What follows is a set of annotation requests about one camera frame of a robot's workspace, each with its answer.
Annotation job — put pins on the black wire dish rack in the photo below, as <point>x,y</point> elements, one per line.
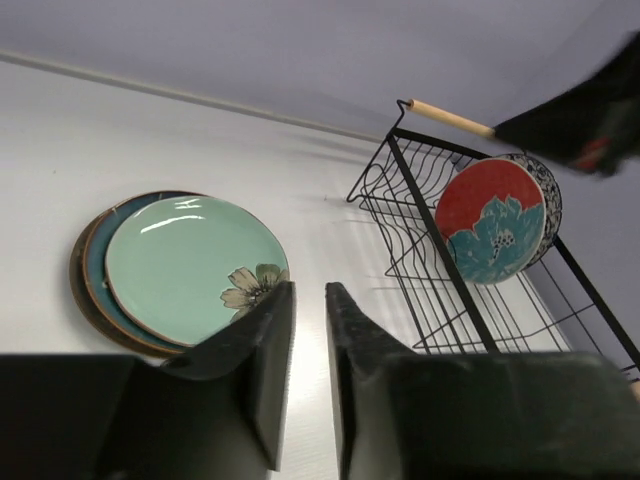
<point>550,306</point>

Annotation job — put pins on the grey deer plate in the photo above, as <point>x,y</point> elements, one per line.
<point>89,310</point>

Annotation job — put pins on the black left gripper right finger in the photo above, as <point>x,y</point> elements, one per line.
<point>403,415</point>

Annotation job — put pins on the blue white floral plate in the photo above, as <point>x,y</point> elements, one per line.
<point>552,198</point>

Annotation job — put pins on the red teal flower plate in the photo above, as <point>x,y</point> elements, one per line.
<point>492,218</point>

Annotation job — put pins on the mint green flower plate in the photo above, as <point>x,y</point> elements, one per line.
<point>185,267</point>

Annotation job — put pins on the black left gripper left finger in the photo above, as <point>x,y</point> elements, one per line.
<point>213,412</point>

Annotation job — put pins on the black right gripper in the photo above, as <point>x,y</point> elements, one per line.
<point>592,127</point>

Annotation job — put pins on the dark blue blossom plate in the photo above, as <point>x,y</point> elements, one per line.
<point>94,269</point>

